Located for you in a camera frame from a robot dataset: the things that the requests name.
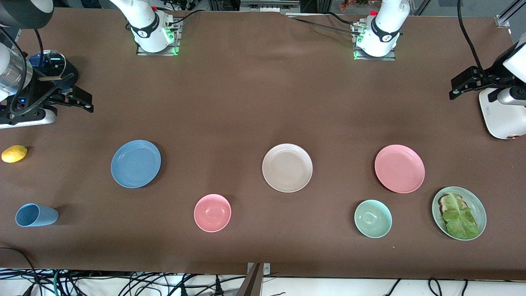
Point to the reddish brown plant decoration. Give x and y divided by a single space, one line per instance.
349 4

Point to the white appliance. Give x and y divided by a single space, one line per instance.
501 123

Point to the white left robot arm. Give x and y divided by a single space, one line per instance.
384 28

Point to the small metal bracket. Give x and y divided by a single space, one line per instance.
267 269

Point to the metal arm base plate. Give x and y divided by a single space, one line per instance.
390 57
144 52

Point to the grey metal frame bar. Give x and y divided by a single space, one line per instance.
271 6

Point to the dark blue saucepan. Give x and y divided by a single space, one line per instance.
70 72

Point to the beige plate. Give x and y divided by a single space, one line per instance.
287 167

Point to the toasted bread slice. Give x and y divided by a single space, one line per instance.
443 202

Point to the brown table cover cloth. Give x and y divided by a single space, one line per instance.
246 102

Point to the pink plate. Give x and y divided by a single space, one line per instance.
399 169

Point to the blue cup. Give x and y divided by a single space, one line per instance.
37 215

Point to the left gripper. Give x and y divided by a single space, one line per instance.
490 79

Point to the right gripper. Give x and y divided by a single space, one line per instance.
36 91

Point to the glass lid with blue knob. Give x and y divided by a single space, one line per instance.
53 61

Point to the aluminium frame profile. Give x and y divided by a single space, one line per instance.
503 20

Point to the green plate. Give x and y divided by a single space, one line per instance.
478 205

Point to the yellow lemon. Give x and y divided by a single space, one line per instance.
14 154

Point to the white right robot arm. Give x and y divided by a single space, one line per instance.
148 28

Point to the blue plate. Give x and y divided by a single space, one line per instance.
136 164

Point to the green bowl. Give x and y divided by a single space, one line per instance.
373 218

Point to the green lettuce leaf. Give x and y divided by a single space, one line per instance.
460 218

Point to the dark metal post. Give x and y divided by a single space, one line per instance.
252 285

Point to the pink bowl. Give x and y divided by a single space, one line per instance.
212 213

